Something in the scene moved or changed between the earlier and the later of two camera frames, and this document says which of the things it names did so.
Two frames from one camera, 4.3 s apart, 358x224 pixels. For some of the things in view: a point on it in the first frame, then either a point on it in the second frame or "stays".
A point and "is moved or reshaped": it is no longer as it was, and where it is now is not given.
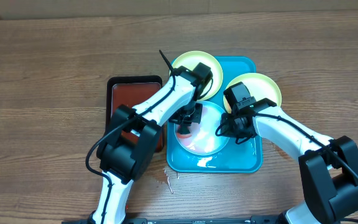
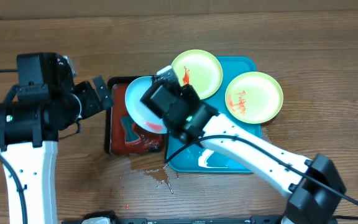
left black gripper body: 189,114 → 88,106
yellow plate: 189,59 stays
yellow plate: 260,86 stays
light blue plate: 204,140 is moved or reshaped
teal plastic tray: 245,157 stays
